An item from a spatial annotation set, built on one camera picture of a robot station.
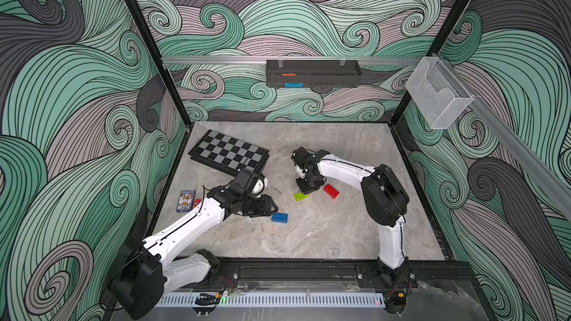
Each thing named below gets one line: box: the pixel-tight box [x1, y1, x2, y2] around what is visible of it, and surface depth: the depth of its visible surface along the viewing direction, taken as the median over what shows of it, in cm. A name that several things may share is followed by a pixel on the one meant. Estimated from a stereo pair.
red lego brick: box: [323, 183, 340, 200], surface depth 95 cm
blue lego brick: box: [271, 212, 290, 224], surface depth 87 cm
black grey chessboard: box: [188, 129, 270, 177], surface depth 106 cm
